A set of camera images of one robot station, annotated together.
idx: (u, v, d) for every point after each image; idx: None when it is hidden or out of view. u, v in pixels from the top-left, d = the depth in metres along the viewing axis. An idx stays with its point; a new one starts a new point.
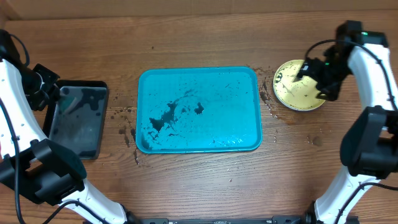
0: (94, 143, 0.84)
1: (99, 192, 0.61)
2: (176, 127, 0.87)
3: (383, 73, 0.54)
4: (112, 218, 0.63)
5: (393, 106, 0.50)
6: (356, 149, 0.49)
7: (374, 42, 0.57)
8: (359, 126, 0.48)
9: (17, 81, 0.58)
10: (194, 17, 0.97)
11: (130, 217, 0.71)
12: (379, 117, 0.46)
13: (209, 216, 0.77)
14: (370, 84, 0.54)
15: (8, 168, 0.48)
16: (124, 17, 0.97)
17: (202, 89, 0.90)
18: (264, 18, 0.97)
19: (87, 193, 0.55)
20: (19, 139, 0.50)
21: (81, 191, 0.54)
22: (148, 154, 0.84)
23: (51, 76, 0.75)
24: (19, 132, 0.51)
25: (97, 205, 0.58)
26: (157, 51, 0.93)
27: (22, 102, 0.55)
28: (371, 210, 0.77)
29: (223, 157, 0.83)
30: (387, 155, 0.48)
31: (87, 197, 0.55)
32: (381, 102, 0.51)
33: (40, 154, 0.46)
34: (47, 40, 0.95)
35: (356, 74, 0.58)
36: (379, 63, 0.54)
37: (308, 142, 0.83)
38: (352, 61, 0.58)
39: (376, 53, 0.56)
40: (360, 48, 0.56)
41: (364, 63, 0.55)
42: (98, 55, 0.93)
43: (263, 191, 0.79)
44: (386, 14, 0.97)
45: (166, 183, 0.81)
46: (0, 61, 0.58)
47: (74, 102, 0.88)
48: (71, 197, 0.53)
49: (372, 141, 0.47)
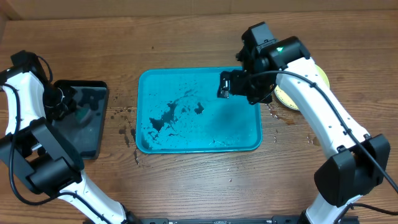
0: (93, 143, 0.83)
1: (100, 189, 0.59)
2: (177, 127, 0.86)
3: (323, 98, 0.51)
4: (111, 216, 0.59)
5: (353, 138, 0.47)
6: (337, 193, 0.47)
7: (292, 58, 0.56)
8: (331, 173, 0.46)
9: (38, 89, 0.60)
10: (194, 17, 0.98)
11: (131, 216, 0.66)
12: (346, 160, 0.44)
13: (209, 216, 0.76)
14: (320, 120, 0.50)
15: (7, 145, 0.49)
16: (125, 18, 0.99)
17: (202, 89, 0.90)
18: (263, 18, 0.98)
19: (84, 185, 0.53)
20: (22, 121, 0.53)
21: (79, 183, 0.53)
22: (148, 154, 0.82)
23: (69, 90, 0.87)
24: (24, 116, 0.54)
25: (96, 199, 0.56)
26: (157, 51, 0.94)
27: (35, 98, 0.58)
28: (371, 210, 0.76)
29: (223, 157, 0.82)
30: (364, 179, 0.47)
31: (85, 190, 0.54)
32: (341, 140, 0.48)
33: (37, 131, 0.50)
34: (49, 40, 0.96)
35: (299, 107, 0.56)
36: (314, 86, 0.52)
37: (308, 141, 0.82)
38: (285, 87, 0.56)
39: (303, 71, 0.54)
40: (288, 75, 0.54)
41: (300, 91, 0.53)
42: (98, 55, 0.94)
43: (263, 191, 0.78)
44: (385, 14, 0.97)
45: (165, 183, 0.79)
46: (27, 71, 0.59)
47: (87, 113, 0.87)
48: (68, 188, 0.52)
49: (349, 181, 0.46)
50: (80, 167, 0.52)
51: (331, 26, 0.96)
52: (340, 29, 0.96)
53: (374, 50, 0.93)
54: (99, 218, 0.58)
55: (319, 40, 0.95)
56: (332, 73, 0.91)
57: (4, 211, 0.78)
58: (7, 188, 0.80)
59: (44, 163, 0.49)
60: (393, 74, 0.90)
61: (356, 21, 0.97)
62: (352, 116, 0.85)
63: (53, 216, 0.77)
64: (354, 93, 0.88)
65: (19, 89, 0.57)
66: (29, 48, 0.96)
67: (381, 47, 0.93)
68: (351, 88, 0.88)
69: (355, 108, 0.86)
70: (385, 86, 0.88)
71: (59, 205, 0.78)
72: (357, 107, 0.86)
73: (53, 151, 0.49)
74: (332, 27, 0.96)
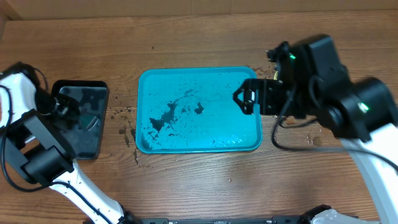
0: (94, 143, 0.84)
1: (97, 186, 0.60)
2: (176, 127, 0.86)
3: None
4: (107, 211, 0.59)
5: None
6: None
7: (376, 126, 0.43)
8: None
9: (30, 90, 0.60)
10: (194, 17, 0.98)
11: (130, 216, 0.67)
12: None
13: (209, 216, 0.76)
14: None
15: None
16: (125, 18, 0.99)
17: (202, 89, 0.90)
18: (264, 18, 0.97)
19: (77, 175, 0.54)
20: (15, 114, 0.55)
21: (71, 172, 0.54)
22: (148, 154, 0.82)
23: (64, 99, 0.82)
24: (16, 111, 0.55)
25: (89, 191, 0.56)
26: (156, 51, 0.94)
27: (27, 94, 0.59)
28: (371, 210, 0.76)
29: (223, 157, 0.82)
30: None
31: (78, 180, 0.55)
32: None
33: (28, 123, 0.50)
34: (49, 40, 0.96)
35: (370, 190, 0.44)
36: None
37: (308, 141, 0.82)
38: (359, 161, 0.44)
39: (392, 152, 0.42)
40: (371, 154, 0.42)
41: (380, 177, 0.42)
42: (98, 55, 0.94)
43: (263, 191, 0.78)
44: (385, 14, 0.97)
45: (166, 183, 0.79)
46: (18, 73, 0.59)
47: (92, 121, 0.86)
48: (61, 178, 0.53)
49: None
50: (72, 155, 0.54)
51: (331, 26, 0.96)
52: (340, 29, 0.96)
53: (374, 50, 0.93)
54: (95, 213, 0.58)
55: None
56: None
57: (4, 211, 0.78)
58: (7, 188, 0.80)
59: (37, 153, 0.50)
60: (393, 74, 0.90)
61: (357, 21, 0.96)
62: None
63: (53, 216, 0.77)
64: None
65: (12, 88, 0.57)
66: (29, 48, 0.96)
67: (382, 47, 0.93)
68: None
69: None
70: None
71: (60, 205, 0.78)
72: None
73: (45, 139, 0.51)
74: (332, 27, 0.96)
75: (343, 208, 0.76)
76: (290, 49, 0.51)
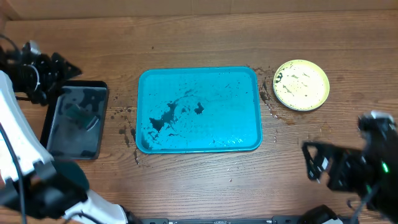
0: (94, 143, 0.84)
1: (101, 198, 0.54)
2: (176, 127, 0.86)
3: None
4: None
5: None
6: None
7: None
8: None
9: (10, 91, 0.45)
10: (194, 17, 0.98)
11: (130, 216, 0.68)
12: None
13: (209, 216, 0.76)
14: None
15: (10, 191, 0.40)
16: (125, 18, 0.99)
17: (202, 89, 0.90)
18: (264, 18, 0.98)
19: (90, 205, 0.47)
20: (20, 159, 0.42)
21: (86, 204, 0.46)
22: (148, 154, 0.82)
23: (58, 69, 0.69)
24: (20, 154, 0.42)
25: (101, 213, 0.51)
26: (156, 51, 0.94)
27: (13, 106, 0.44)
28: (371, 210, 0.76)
29: (223, 157, 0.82)
30: None
31: (91, 208, 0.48)
32: None
33: (43, 174, 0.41)
34: (50, 40, 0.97)
35: None
36: None
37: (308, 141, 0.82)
38: None
39: None
40: None
41: None
42: (98, 55, 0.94)
43: (263, 191, 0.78)
44: (385, 15, 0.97)
45: (166, 183, 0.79)
46: None
47: (92, 121, 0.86)
48: (74, 211, 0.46)
49: None
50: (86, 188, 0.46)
51: (331, 25, 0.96)
52: (340, 29, 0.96)
53: (374, 50, 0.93)
54: None
55: (319, 40, 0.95)
56: (332, 73, 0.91)
57: (4, 211, 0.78)
58: None
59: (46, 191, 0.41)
60: (393, 73, 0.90)
61: (357, 21, 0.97)
62: (353, 117, 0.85)
63: None
64: (353, 93, 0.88)
65: None
66: None
67: (381, 47, 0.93)
68: (351, 88, 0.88)
69: (355, 107, 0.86)
70: (385, 86, 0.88)
71: None
72: (357, 107, 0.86)
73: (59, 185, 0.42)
74: (332, 27, 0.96)
75: (344, 210, 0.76)
76: (389, 153, 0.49)
